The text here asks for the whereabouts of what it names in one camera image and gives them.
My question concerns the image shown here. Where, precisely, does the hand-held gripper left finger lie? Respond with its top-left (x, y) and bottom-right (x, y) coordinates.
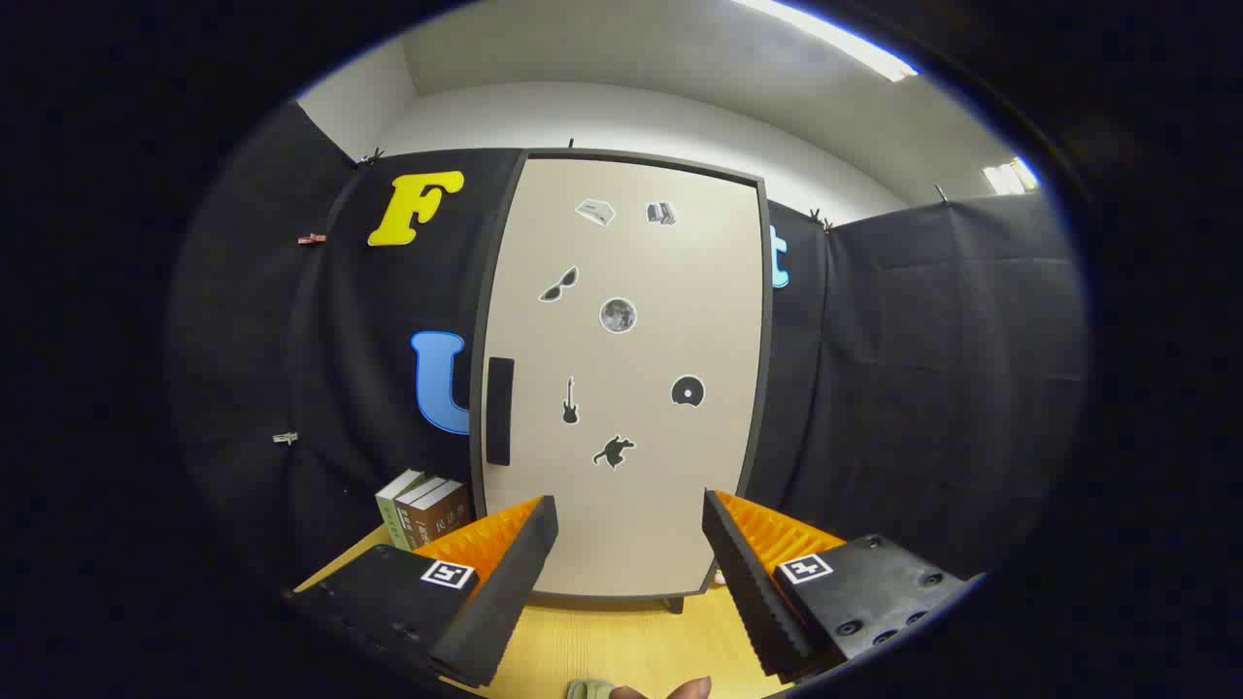
top-left (282, 495), bottom-right (560, 690)

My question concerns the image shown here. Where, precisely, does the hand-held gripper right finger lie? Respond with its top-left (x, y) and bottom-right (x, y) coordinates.
top-left (701, 488), bottom-right (982, 681)

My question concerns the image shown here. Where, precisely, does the thick brown book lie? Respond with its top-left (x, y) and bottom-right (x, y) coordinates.
top-left (408, 480), bottom-right (474, 549)

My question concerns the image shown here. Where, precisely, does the thin brown book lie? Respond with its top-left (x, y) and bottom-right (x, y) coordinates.
top-left (396, 476), bottom-right (448, 550)

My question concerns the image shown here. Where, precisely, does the black backdrop cloth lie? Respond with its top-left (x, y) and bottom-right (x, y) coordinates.
top-left (170, 97), bottom-right (1089, 593)

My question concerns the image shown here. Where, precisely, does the small ceiling light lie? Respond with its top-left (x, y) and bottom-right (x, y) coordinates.
top-left (983, 157), bottom-right (1040, 195)

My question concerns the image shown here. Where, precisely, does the long ceiling light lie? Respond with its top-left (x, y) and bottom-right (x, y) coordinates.
top-left (728, 0), bottom-right (920, 83)

